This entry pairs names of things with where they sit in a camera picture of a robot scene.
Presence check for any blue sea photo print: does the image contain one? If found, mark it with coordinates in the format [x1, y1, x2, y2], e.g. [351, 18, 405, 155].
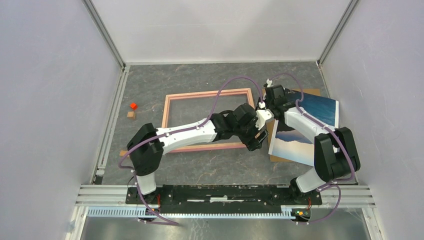
[268, 91, 339, 166]

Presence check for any pink wooden picture frame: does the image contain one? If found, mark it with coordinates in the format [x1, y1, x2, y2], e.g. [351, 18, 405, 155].
[161, 88, 255, 153]

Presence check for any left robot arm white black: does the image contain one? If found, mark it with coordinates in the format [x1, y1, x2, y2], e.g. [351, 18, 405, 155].
[127, 103, 274, 204]

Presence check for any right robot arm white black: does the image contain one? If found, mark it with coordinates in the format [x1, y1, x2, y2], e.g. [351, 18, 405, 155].
[263, 85, 361, 204]

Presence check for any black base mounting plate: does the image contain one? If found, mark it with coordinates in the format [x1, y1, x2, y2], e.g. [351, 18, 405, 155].
[125, 184, 323, 214]

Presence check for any small red cube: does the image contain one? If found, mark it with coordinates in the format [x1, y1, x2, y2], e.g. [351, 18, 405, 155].
[129, 102, 138, 111]

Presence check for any small wooden cube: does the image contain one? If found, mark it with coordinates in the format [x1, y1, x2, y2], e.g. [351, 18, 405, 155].
[127, 111, 136, 120]

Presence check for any small wooden block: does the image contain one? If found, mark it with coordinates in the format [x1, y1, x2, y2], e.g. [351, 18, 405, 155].
[119, 150, 127, 157]

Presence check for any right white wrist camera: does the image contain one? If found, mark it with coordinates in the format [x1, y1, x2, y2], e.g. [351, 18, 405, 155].
[263, 78, 274, 88]

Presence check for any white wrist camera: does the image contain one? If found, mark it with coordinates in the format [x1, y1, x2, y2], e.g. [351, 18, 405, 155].
[255, 101, 274, 130]
[263, 78, 274, 88]

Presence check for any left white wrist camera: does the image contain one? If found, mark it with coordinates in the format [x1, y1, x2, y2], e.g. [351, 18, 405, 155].
[255, 101, 274, 130]

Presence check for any white slotted cable duct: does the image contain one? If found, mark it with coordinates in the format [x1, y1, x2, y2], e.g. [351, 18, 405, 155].
[87, 206, 310, 220]

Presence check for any aluminium rail frame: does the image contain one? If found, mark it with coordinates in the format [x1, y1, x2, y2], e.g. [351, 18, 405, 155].
[65, 0, 130, 240]

